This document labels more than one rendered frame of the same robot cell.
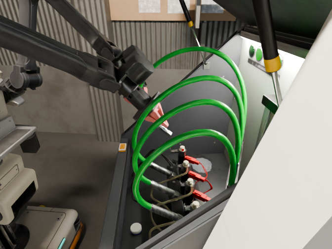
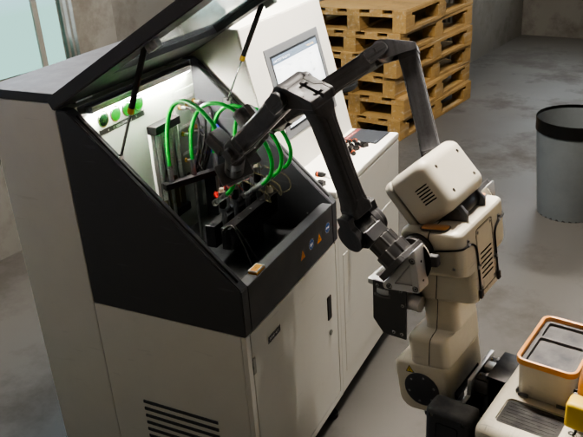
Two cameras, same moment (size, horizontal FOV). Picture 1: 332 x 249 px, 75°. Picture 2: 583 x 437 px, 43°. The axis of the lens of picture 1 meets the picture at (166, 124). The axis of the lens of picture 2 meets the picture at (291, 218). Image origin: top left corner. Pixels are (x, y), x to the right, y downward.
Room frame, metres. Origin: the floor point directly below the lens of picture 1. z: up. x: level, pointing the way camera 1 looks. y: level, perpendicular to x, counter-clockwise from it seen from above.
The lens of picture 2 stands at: (2.43, 1.35, 2.05)
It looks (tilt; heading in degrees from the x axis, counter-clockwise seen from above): 25 degrees down; 212
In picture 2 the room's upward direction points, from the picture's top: 4 degrees counter-clockwise
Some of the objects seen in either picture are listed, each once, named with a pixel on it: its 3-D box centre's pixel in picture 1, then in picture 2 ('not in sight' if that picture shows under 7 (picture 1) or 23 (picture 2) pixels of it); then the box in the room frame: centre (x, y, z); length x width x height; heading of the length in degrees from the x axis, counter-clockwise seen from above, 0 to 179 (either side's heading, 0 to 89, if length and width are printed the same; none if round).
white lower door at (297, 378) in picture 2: not in sight; (300, 367); (0.59, 0.20, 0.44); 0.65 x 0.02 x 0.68; 4
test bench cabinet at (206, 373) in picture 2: not in sight; (232, 361); (0.61, -0.09, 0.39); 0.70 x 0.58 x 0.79; 4
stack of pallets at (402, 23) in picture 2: not in sight; (389, 54); (-3.65, -1.31, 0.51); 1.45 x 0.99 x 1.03; 175
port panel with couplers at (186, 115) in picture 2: not in sight; (191, 129); (0.38, -0.34, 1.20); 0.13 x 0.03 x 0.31; 4
